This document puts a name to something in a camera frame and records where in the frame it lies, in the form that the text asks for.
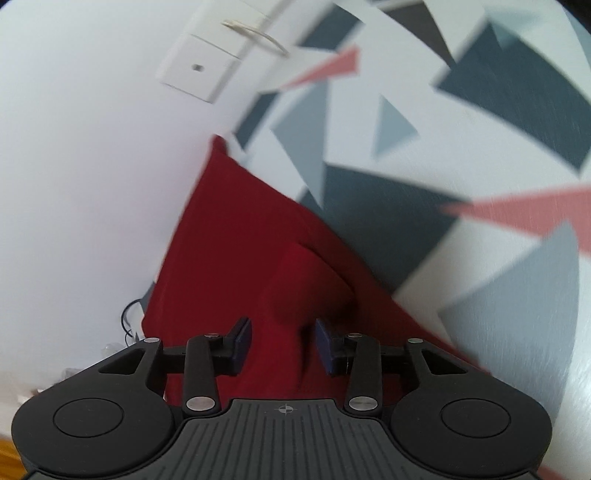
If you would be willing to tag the white wall plate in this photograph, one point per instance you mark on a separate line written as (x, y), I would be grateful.
(198, 69)

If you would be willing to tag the dark red garment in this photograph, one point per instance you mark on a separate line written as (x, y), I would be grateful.
(240, 221)

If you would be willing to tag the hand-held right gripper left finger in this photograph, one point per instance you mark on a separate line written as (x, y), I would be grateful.
(242, 346)

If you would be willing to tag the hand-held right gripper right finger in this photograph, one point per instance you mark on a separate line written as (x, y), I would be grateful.
(325, 346)

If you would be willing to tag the geometric patterned table cover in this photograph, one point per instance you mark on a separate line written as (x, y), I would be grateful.
(383, 198)

